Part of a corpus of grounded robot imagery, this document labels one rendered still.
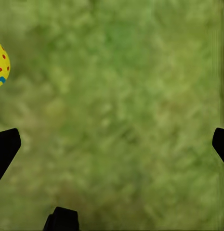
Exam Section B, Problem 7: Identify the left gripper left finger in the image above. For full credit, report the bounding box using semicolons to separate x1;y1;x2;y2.
0;128;21;179

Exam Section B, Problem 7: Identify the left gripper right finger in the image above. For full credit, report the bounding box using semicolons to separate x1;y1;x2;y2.
212;128;224;161

